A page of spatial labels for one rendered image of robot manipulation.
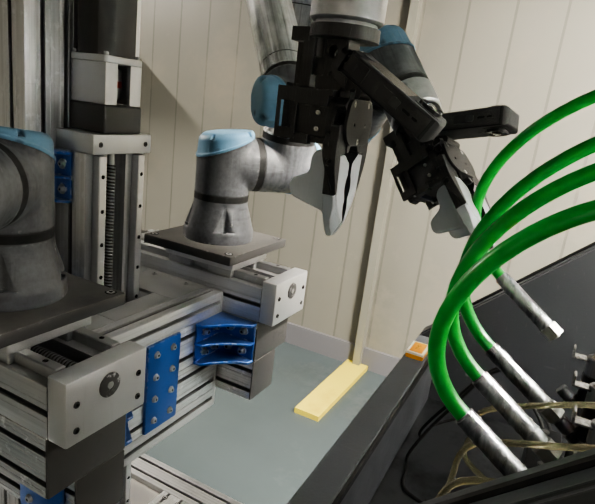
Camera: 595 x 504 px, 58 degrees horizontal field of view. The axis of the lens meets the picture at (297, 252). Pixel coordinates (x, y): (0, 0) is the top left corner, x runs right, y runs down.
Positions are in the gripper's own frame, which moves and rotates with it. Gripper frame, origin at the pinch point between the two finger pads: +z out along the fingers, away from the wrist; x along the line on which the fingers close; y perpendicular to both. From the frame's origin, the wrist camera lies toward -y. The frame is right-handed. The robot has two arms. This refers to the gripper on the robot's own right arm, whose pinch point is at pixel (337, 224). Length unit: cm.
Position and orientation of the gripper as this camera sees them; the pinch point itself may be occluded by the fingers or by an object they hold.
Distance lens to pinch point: 59.2
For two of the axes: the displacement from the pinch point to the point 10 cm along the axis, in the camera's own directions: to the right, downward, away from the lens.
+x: -4.5, 1.9, -8.7
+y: -8.9, -2.2, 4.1
